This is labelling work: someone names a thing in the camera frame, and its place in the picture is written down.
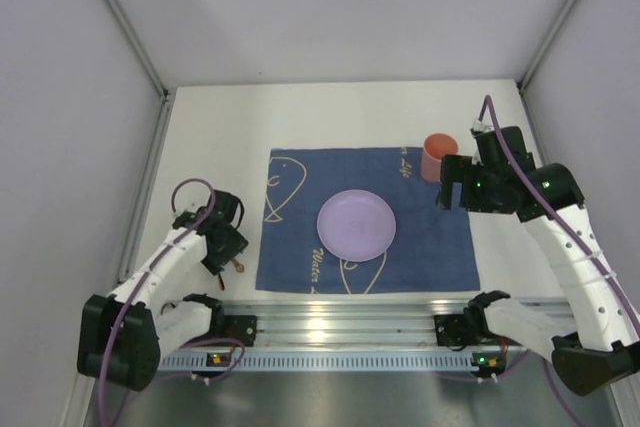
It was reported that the blue embroidered cloth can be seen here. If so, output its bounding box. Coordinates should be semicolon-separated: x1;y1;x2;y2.
256;147;480;295

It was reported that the aluminium mounting rail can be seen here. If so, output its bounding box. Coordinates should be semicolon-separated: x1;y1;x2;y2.
222;300;463;349

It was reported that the left aluminium corner post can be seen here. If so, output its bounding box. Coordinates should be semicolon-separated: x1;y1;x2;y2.
102;0;168;98

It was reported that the right aluminium corner post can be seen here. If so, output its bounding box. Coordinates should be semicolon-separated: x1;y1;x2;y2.
516;0;580;95

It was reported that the slotted cable duct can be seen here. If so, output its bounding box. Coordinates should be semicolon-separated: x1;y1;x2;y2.
99;350;506;372

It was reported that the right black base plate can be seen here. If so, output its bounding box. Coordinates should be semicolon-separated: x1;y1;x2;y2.
433;314;494;351

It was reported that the purple plastic plate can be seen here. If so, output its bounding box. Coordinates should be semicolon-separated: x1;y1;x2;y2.
316;189;396;263

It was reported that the gold spoon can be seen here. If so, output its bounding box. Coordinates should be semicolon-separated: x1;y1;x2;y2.
231;258;245;274

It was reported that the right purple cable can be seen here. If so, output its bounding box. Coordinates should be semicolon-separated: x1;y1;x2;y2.
478;94;640;427

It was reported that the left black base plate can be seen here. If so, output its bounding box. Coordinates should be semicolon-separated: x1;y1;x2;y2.
182;315;258;347

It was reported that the orange plastic cup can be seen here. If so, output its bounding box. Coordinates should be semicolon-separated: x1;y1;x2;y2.
420;133;458;183

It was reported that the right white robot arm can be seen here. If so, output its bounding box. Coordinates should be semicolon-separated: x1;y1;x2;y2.
437;123;639;396

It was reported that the aluminium corner post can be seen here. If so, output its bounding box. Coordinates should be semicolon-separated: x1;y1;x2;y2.
102;0;168;98
516;0;580;95

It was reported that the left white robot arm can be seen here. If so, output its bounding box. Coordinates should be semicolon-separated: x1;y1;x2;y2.
76;191;248;391

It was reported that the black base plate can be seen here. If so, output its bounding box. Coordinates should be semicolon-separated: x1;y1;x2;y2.
433;314;494;351
182;315;258;347

